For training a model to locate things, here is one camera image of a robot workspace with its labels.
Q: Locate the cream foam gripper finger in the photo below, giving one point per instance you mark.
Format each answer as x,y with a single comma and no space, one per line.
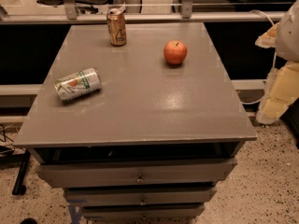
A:
281,88

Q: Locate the white green 7up can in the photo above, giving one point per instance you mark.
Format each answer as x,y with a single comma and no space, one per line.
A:
75,85

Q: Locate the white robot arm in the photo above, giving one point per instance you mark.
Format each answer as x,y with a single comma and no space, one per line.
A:
291,17

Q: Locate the gold upright soda can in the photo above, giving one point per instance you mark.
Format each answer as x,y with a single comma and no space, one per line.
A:
116,27

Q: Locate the red apple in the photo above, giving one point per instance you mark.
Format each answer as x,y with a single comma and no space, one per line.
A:
175,52

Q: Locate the grey drawer cabinet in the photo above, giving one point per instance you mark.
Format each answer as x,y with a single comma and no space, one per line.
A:
147,108

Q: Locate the top grey drawer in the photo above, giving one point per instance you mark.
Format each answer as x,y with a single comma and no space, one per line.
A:
118,174

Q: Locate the grey drawer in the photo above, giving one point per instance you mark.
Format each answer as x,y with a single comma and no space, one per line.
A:
118,174
141,212
140,196

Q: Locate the middle grey drawer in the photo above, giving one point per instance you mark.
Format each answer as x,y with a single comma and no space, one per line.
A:
140,196

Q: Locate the bottom grey drawer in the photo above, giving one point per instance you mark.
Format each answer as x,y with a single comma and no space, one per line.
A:
141,212

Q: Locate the black stand leg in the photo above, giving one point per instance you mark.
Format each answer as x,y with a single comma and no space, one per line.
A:
19,187

